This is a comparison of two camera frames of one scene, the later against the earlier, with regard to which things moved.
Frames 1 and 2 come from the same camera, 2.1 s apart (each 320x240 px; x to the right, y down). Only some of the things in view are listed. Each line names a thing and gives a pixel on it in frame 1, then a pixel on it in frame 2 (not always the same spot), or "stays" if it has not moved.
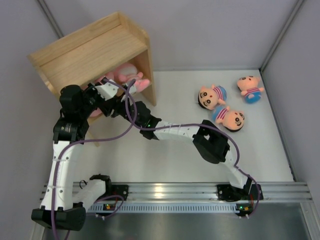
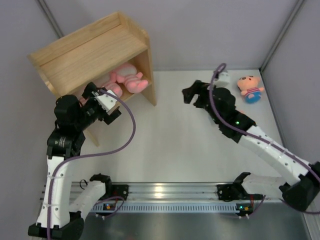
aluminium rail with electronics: x=166 y=207 stays
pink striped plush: x=126 y=72 stays
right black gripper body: x=122 y=108 -> x=214 y=116
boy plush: x=249 y=86 stays
